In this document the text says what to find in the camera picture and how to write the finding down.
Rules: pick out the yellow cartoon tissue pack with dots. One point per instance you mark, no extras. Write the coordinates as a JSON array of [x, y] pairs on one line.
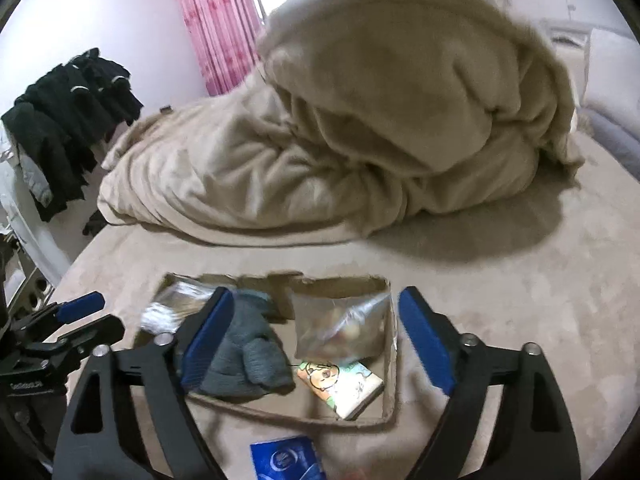
[[345, 389]]

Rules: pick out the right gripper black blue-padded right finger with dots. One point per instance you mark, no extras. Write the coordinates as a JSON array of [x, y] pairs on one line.
[[532, 437]]

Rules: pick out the brown cardboard box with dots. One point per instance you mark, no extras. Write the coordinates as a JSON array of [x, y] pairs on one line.
[[301, 404]]

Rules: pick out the purple grey bolster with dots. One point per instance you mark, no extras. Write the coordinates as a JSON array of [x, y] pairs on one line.
[[622, 145]]

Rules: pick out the blue Vinda tissue pack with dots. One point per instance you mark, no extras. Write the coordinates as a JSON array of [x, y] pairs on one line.
[[292, 458]]

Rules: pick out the black clothes on rack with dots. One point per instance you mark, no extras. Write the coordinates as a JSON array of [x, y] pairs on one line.
[[58, 121]]

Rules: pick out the silver clear packet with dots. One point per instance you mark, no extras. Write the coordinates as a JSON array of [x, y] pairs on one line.
[[174, 301]]

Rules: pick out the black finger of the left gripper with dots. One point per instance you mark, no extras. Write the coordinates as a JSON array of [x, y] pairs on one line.
[[92, 332]]

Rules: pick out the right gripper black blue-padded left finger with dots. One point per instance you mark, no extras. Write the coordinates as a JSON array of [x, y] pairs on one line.
[[123, 397]]

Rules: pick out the clear plastic snack bag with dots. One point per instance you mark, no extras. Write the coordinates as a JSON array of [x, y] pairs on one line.
[[339, 330]]

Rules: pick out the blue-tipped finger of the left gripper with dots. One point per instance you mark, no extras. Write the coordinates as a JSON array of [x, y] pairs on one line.
[[50, 318]]

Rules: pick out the grey patterned pillow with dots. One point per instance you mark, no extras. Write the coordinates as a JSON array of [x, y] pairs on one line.
[[612, 78]]

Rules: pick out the pink curtain left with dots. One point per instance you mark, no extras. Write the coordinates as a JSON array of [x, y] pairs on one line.
[[223, 34]]

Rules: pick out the beige fleece blanket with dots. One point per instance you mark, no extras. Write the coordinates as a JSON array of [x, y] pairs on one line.
[[359, 114]]

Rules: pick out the grey knit glove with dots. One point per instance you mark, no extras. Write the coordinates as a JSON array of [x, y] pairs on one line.
[[250, 361]]

